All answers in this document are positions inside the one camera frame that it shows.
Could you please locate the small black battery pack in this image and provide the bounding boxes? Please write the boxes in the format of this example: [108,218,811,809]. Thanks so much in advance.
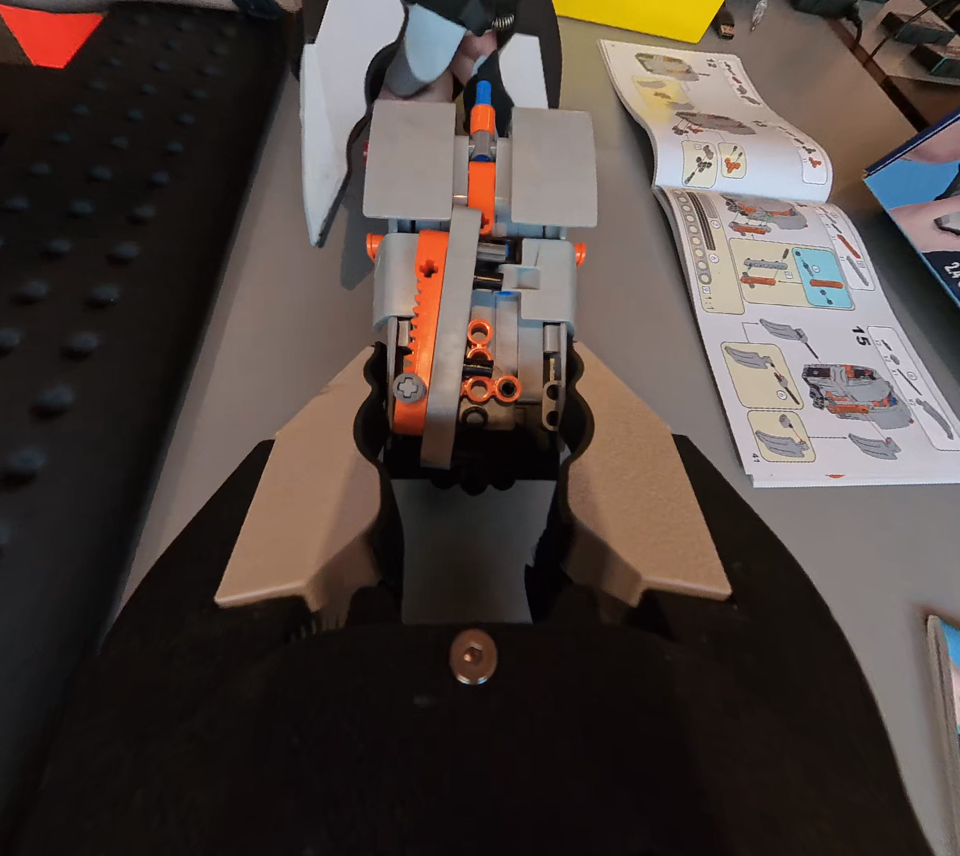
[885,8,960,47]
[911,42,960,77]

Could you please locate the large blue toy box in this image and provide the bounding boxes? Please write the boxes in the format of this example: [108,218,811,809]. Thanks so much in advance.
[862,109,960,310]

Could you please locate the person's left hand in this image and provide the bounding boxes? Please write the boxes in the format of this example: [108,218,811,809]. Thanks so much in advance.
[378,4,498,103]

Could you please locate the grey building block vehicle model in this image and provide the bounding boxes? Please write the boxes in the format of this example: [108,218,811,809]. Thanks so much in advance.
[361,78,601,497]

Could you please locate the orange toothed rack piece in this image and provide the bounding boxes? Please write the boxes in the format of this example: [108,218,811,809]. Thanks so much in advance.
[390,228,453,437]

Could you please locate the black charger cable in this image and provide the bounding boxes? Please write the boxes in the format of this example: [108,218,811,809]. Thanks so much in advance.
[843,4,886,58]

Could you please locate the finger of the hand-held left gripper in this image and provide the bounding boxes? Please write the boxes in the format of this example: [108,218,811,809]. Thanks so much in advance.
[459,33,555,137]
[297,0,412,250]

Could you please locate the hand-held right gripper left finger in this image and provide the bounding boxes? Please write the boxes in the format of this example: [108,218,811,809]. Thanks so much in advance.
[214,344,406,625]

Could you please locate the open instruction booklet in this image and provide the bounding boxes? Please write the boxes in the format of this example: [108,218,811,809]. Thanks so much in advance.
[597,37,960,490]

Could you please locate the black studded rubber mat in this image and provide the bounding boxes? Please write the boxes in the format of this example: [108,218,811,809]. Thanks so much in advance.
[0,1,301,856]

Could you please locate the grey desk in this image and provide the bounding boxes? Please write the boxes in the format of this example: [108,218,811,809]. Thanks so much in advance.
[105,0,960,856]

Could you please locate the small blue printed manual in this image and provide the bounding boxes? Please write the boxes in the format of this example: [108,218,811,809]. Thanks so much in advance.
[924,614,960,782]

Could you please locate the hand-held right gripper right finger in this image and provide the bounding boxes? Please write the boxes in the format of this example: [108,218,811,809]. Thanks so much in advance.
[528,344,734,625]

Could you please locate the orange traffic cone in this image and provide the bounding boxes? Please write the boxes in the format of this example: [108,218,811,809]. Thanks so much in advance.
[0,3,105,70]

